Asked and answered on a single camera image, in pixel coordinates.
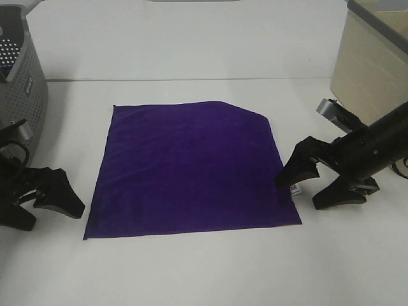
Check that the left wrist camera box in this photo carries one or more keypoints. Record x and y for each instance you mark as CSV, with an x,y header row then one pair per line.
x,y
19,131

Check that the grey perforated plastic basket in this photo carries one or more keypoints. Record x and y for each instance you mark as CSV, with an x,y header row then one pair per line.
x,y
24,90

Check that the purple towel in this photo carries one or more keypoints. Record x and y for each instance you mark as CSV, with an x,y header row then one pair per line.
x,y
194,167

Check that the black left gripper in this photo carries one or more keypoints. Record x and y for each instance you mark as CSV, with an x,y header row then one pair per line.
x,y
50,189

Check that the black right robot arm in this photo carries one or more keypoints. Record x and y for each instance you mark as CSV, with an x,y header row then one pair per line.
x,y
391,132

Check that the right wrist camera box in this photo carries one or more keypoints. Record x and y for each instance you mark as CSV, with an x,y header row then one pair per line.
x,y
339,116

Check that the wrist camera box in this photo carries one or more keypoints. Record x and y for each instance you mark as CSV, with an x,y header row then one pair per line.
x,y
19,131
339,116

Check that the beige plastic basket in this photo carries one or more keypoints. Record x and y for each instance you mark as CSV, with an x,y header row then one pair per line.
x,y
370,75

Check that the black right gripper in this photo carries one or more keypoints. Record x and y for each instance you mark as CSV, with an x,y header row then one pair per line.
x,y
356,157

